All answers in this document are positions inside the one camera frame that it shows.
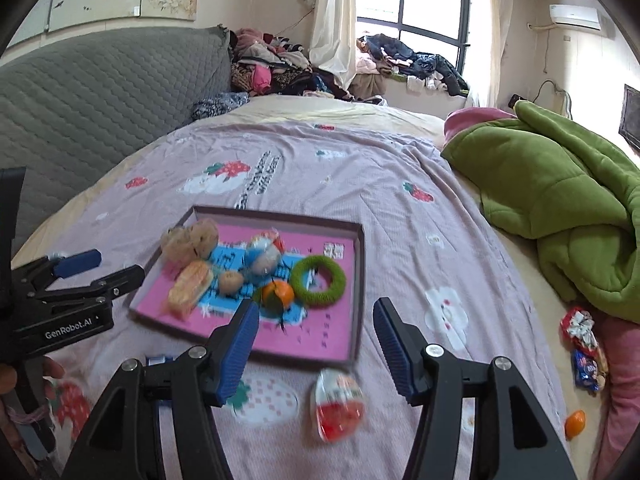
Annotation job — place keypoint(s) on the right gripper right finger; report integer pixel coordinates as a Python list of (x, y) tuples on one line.
[(513, 437)]

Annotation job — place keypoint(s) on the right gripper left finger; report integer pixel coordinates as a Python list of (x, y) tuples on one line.
[(121, 437)]

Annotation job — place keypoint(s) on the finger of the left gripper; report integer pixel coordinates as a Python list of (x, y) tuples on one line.
[(38, 275), (109, 287)]

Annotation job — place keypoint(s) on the blue snack packet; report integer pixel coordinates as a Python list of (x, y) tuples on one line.
[(158, 360)]

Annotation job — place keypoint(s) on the cracker pack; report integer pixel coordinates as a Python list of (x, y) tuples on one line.
[(191, 284)]

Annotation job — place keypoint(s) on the beige scrunchie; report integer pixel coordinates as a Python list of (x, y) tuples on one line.
[(183, 244)]

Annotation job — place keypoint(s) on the walnut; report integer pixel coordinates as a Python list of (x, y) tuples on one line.
[(230, 282)]

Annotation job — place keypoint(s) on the blue surprise egg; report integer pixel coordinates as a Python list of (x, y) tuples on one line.
[(262, 255)]

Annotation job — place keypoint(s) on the orange tangerine with leaves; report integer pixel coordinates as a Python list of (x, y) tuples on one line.
[(274, 300)]

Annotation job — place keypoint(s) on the person left hand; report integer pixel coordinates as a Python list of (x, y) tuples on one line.
[(26, 390)]

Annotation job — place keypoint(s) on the small orange fruit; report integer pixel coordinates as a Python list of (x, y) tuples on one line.
[(575, 424)]

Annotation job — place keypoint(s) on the candy wrappers pile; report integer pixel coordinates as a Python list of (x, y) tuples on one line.
[(589, 362)]

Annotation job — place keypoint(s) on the pink pillow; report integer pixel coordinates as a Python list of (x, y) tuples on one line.
[(620, 341)]

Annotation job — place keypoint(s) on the grey quilted headboard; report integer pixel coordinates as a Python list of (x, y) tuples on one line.
[(73, 110)]

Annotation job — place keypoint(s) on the red surprise egg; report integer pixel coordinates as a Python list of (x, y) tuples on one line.
[(337, 405)]

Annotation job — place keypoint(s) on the dark shallow box tray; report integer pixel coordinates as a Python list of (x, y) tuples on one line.
[(299, 335)]

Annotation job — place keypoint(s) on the dark patterned cloth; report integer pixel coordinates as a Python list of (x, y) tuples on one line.
[(222, 103)]

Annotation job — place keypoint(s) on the green fleece blanket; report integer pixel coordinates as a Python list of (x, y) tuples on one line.
[(545, 178)]

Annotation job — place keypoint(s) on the clothes pile by headboard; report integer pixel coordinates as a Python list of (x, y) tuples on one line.
[(263, 64)]

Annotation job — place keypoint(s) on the left cream curtain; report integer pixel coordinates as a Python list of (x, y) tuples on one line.
[(333, 39)]

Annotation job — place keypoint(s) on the cream curtain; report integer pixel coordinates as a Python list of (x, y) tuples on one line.
[(333, 39), (490, 21)]

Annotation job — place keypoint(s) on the clothes pile on windowsill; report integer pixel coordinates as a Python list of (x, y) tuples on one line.
[(391, 58)]

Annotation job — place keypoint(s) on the white air conditioner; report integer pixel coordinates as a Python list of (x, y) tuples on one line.
[(567, 15)]

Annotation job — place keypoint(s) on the right cream curtain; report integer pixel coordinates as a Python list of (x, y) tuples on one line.
[(490, 21)]

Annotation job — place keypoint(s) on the wall television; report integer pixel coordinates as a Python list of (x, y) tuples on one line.
[(629, 127)]

